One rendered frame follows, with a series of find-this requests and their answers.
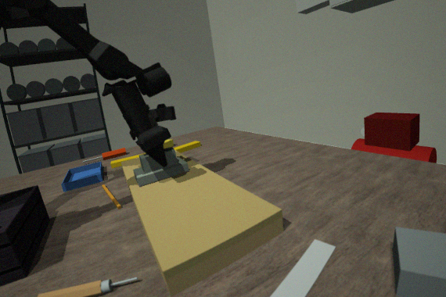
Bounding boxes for pale grey flat strip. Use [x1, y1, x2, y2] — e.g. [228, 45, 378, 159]
[271, 239, 336, 297]

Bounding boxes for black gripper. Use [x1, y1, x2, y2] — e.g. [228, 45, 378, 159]
[121, 101, 171, 167]

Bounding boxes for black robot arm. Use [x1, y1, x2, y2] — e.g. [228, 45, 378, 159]
[0, 0, 176, 127]

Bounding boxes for tan panel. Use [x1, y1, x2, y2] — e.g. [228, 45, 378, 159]
[121, 150, 284, 296]

